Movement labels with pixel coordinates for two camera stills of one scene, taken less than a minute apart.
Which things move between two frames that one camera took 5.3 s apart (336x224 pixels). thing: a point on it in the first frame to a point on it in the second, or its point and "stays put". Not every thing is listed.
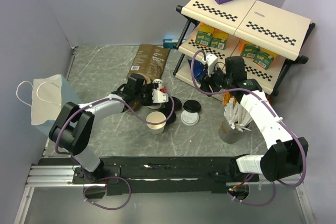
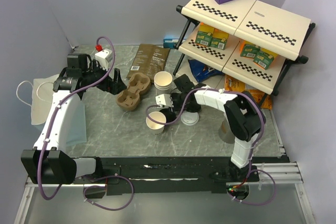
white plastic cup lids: [189, 118] stays put
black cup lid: [192, 106] stays put
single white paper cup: [156, 117] stays put
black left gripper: [149, 86] to [114, 86]
